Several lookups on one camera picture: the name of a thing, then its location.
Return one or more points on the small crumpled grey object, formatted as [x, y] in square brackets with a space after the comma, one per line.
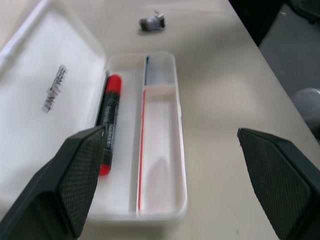
[152, 23]

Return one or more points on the red marker with black label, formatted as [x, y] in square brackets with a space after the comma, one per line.
[113, 100]

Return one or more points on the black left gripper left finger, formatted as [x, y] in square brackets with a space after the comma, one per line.
[62, 185]

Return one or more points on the white translucent plastic pencil case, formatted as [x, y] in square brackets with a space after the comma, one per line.
[155, 140]

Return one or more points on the black object beside table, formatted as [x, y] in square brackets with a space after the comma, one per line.
[306, 8]

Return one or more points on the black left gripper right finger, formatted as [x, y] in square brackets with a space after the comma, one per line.
[282, 185]

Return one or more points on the grey rounded object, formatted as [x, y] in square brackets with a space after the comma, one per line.
[308, 110]

